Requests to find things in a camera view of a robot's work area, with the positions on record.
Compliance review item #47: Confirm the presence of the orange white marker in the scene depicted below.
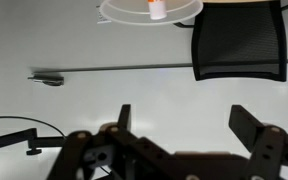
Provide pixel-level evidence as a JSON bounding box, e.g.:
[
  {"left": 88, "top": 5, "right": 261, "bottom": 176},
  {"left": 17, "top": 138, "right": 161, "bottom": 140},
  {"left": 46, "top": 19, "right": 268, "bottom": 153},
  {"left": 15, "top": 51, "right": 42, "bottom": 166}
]
[{"left": 148, "top": 0, "right": 167, "bottom": 20}]

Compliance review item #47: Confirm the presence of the black mesh office chair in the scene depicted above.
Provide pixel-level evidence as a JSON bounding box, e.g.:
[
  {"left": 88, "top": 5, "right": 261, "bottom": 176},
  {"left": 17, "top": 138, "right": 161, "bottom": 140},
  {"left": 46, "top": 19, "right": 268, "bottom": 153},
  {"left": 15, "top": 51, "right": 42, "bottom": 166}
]
[{"left": 173, "top": 0, "right": 288, "bottom": 83}]

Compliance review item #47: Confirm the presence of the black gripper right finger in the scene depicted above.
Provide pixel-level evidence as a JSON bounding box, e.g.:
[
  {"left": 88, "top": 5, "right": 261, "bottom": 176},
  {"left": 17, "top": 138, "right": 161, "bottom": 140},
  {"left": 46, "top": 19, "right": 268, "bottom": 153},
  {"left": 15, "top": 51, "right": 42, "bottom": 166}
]
[{"left": 229, "top": 105, "right": 288, "bottom": 180}]

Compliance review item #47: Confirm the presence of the black hanging cable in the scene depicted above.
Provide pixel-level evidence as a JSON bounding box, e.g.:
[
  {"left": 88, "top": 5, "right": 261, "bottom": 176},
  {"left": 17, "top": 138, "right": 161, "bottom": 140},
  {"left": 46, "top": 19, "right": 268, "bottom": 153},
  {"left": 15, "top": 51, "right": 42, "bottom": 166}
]
[{"left": 0, "top": 115, "right": 67, "bottom": 139}]

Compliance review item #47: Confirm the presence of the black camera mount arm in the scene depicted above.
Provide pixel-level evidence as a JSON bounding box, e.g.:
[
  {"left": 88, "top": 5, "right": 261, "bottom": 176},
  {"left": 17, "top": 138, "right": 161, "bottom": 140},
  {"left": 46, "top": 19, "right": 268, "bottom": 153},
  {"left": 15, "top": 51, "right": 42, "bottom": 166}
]
[{"left": 0, "top": 128, "right": 66, "bottom": 156}]

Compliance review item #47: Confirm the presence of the clear plastic cup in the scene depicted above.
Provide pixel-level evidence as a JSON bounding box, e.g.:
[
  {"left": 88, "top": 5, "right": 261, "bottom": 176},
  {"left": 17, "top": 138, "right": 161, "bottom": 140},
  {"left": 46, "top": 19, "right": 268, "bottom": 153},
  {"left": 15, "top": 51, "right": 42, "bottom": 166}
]
[{"left": 99, "top": 0, "right": 203, "bottom": 26}]

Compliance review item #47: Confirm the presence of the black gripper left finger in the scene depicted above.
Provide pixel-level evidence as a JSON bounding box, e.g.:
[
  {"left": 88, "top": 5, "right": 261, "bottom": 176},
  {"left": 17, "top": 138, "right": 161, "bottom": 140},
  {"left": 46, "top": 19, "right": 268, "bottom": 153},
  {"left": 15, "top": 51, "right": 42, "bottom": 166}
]
[{"left": 47, "top": 104, "right": 184, "bottom": 180}]

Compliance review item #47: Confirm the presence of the silver door handle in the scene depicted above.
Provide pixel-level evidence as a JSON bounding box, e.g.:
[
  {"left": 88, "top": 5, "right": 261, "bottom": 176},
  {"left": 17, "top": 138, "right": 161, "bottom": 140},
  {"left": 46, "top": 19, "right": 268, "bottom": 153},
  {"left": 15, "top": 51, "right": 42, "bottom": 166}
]
[{"left": 29, "top": 75, "right": 64, "bottom": 87}]

